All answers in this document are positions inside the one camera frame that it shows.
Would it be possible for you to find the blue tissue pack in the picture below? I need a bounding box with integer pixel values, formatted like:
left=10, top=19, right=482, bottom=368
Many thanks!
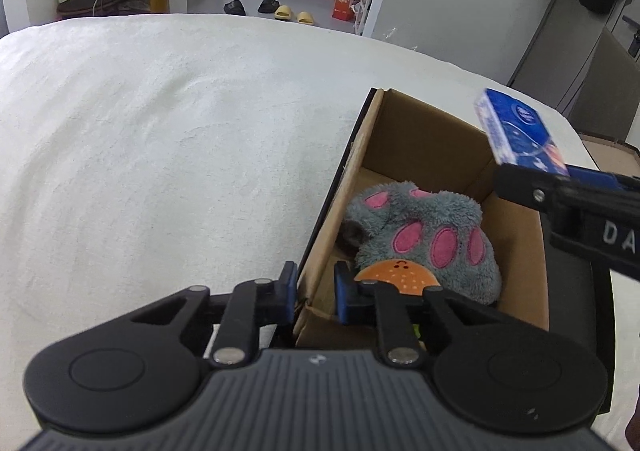
left=474, top=89, right=568, bottom=176

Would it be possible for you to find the hamburger plush toy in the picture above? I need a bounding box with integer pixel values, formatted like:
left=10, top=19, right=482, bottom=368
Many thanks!
left=355, top=259, right=439, bottom=296

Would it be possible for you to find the grey pink paw plush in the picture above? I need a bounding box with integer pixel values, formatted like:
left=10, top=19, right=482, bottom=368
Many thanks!
left=340, top=181, right=502, bottom=305

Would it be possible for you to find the brown cardboard box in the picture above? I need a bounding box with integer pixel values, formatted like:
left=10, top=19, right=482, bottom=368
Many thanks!
left=293, top=89, right=549, bottom=349

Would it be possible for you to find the flat brown cardboard lid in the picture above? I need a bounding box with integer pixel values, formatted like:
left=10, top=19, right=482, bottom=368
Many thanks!
left=579, top=133, right=640, bottom=178

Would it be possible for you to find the black tray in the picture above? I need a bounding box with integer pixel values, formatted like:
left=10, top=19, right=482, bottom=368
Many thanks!
left=293, top=90, right=608, bottom=440

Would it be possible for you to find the grey leaning board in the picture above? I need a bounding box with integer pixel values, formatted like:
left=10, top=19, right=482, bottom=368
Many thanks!
left=568, top=28, right=639, bottom=141

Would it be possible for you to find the white bed cover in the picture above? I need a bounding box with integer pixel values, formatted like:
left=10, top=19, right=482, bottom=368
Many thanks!
left=1, top=14, right=618, bottom=450

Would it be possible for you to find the orange carton box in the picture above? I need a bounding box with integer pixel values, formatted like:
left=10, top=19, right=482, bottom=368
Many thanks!
left=332, top=0, right=354, bottom=22

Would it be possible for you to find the right yellow slipper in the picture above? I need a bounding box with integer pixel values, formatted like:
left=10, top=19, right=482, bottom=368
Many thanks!
left=297, top=11, right=314, bottom=25

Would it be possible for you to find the yellow slipper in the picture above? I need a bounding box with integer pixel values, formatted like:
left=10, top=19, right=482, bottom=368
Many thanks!
left=273, top=6, right=292, bottom=22
left=297, top=11, right=314, bottom=25

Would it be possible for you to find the left yellow slipper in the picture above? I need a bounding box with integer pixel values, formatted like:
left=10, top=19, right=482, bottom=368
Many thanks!
left=273, top=6, right=292, bottom=22

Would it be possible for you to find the black slipper near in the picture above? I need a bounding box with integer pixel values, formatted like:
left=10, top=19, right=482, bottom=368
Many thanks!
left=224, top=0, right=246, bottom=16

